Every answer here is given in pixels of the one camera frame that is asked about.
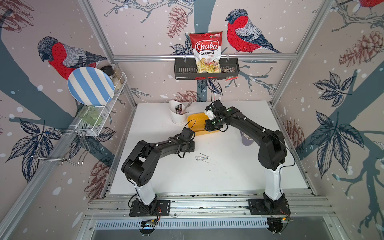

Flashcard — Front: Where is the yellow plastic storage box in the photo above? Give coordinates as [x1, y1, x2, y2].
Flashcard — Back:
[187, 113, 219, 136]

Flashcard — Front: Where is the purple ceramic mug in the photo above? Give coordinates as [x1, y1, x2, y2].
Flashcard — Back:
[240, 132, 254, 146]

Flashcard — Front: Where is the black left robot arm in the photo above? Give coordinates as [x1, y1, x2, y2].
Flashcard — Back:
[122, 127, 196, 207]

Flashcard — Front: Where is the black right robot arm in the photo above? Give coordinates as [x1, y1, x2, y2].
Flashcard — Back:
[205, 100, 287, 213]

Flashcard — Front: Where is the white utensil holder cup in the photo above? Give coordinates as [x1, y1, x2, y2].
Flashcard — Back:
[169, 100, 189, 125]

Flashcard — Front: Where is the red cassava chips bag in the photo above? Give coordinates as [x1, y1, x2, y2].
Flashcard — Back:
[190, 32, 223, 74]

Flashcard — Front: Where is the light spice jar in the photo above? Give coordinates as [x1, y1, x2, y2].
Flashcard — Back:
[113, 65, 125, 90]

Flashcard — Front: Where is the green glass cup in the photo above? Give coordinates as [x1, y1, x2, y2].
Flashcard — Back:
[77, 106, 103, 126]

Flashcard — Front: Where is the dark lid spice jar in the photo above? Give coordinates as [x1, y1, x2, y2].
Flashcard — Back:
[101, 65, 119, 87]

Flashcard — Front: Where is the blue white striped plate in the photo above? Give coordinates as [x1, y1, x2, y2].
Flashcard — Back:
[68, 67, 115, 107]

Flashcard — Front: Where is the black wire wall basket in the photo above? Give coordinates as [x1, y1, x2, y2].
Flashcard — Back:
[174, 58, 240, 80]

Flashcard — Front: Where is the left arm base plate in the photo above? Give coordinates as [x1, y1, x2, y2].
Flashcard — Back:
[129, 197, 171, 217]

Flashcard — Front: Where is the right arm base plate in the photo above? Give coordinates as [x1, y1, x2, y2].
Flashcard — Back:
[247, 193, 291, 216]

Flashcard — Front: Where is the clear wire wall shelf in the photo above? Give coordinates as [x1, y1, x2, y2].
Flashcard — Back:
[59, 67, 128, 137]

